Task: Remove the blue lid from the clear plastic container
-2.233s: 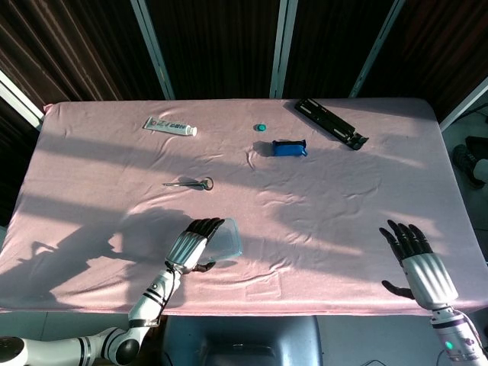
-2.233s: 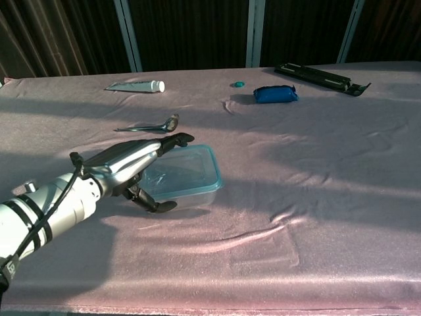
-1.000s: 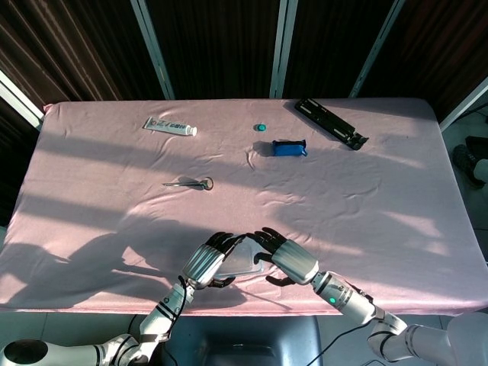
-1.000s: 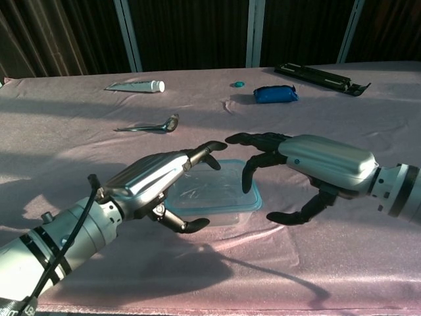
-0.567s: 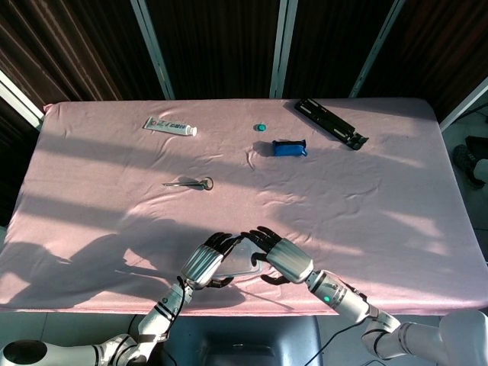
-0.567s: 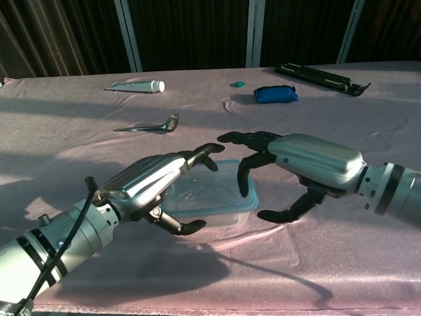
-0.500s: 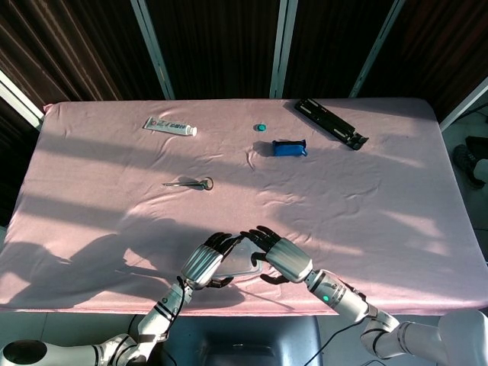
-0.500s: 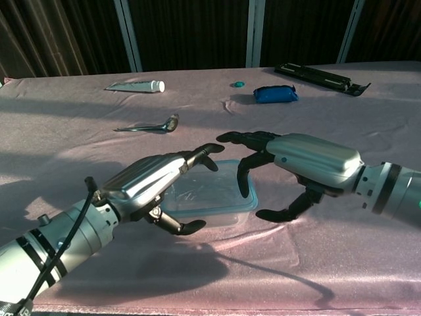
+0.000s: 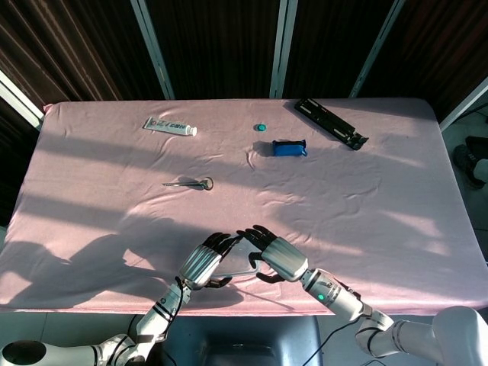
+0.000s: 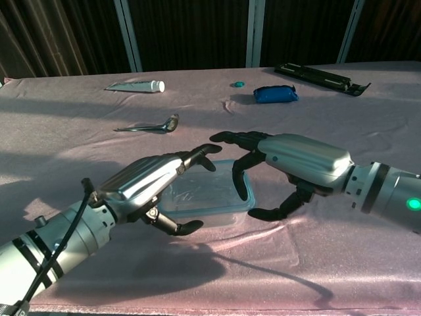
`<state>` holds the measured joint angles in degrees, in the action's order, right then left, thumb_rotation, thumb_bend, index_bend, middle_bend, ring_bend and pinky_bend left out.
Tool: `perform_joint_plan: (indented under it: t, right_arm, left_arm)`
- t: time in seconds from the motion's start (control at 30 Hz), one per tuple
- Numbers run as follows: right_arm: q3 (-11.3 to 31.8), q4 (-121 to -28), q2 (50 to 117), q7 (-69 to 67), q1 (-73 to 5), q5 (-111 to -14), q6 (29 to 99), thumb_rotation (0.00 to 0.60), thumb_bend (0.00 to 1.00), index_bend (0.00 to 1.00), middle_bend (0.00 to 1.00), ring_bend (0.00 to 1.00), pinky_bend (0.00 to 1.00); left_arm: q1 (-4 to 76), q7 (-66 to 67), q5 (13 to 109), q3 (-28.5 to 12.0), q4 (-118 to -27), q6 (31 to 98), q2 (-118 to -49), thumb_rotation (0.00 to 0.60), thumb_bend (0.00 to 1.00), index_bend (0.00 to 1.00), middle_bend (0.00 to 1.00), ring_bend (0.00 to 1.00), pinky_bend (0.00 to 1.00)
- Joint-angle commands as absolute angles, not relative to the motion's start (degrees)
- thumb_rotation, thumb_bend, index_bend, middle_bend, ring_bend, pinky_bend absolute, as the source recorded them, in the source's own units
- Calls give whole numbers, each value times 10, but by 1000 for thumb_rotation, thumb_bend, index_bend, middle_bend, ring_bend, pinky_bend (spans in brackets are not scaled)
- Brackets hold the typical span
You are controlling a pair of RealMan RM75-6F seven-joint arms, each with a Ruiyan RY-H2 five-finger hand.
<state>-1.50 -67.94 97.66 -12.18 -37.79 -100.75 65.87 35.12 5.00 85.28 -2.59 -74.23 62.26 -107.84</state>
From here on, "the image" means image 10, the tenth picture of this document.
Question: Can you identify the white frame post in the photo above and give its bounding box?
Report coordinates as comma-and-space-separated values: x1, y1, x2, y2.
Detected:
335, 0, 366, 64
245, 0, 266, 68
113, 0, 144, 72

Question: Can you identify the clear plastic container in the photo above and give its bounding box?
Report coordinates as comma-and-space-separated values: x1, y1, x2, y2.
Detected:
157, 200, 253, 231

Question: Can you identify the blue container lid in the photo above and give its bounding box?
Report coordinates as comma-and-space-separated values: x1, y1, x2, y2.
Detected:
161, 159, 257, 215

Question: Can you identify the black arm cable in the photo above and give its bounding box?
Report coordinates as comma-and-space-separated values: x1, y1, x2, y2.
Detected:
19, 177, 93, 316

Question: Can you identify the white toothpaste tube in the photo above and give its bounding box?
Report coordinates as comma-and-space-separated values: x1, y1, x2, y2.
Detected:
105, 80, 166, 93

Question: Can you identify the pink tablecloth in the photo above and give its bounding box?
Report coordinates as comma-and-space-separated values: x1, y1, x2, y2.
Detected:
0, 61, 421, 313

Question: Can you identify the blue soft pouch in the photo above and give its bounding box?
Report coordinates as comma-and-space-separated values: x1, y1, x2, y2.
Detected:
253, 84, 299, 104

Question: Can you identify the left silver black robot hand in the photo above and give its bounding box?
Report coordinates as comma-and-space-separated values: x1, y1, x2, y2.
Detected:
87, 143, 224, 237

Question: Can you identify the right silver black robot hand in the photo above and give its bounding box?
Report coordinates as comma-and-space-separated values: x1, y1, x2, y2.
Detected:
210, 130, 355, 221

